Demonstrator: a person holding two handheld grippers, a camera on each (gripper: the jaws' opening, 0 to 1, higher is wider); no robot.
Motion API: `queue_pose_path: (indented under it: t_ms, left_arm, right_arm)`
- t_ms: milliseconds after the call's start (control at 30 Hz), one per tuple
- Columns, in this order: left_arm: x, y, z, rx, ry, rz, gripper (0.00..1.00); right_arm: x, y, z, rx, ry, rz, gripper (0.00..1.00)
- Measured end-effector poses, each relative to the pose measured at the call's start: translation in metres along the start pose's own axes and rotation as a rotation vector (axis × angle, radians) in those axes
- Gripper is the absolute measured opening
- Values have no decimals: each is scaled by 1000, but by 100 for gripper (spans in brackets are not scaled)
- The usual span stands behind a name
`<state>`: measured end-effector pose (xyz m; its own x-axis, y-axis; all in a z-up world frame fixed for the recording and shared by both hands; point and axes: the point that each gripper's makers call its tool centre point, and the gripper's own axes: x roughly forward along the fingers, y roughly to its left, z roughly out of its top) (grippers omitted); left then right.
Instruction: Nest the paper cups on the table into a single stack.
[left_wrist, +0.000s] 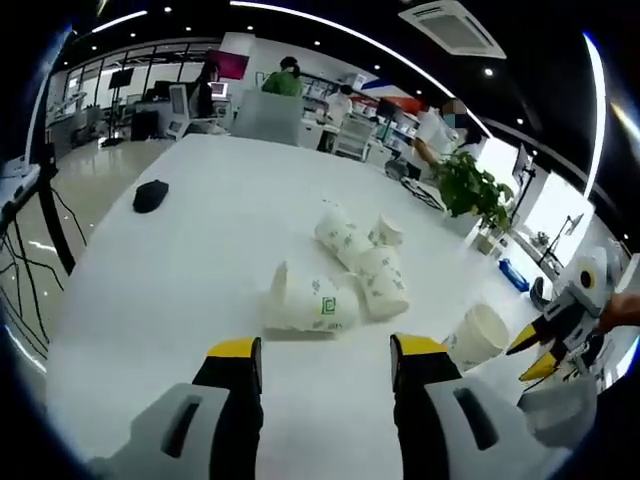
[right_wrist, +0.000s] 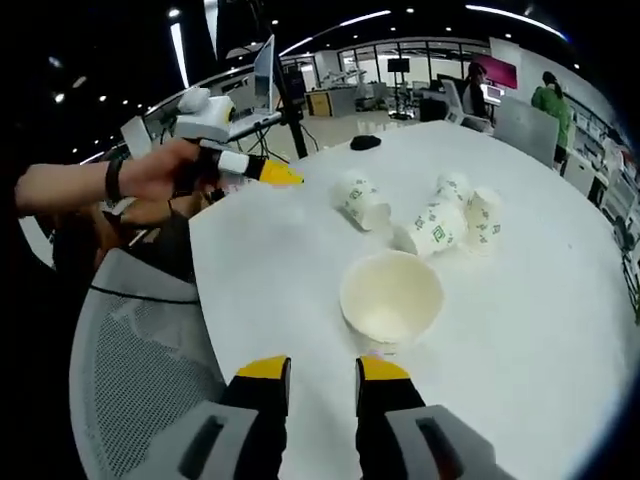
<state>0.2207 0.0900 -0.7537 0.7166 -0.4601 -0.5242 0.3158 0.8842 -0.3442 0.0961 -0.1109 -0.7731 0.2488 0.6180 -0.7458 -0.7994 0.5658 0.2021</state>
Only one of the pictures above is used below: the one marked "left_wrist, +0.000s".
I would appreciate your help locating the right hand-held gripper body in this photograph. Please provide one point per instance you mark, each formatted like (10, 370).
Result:
(592, 285)

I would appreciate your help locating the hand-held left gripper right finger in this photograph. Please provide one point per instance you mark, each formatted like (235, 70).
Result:
(430, 415)

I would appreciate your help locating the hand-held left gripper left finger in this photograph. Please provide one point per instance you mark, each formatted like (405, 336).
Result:
(220, 415)

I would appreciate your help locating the white green-print paper cup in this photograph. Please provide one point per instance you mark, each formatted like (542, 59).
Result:
(475, 340)

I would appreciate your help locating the pile of paper cups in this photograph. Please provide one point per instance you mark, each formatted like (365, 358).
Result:
(320, 305)

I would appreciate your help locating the person's right hand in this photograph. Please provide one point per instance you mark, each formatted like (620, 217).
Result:
(622, 312)

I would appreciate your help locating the blue wipes packet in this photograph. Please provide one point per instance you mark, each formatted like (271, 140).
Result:
(514, 274)

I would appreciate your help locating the green potted plant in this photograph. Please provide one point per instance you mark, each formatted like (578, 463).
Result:
(472, 187)

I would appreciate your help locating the white table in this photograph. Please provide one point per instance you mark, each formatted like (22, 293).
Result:
(200, 260)

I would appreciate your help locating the dark tray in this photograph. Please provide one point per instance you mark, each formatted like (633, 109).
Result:
(424, 194)

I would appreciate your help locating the small black object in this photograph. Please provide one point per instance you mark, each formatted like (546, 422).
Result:
(150, 196)

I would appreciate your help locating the black stand pole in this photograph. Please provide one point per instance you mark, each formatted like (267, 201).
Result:
(52, 205)

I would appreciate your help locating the ceiling air vent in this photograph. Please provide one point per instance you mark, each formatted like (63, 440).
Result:
(452, 27)

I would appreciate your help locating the grey high-back chair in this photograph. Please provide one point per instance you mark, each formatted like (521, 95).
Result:
(267, 119)

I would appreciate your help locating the pink wall screen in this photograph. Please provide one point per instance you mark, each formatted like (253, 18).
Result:
(229, 64)

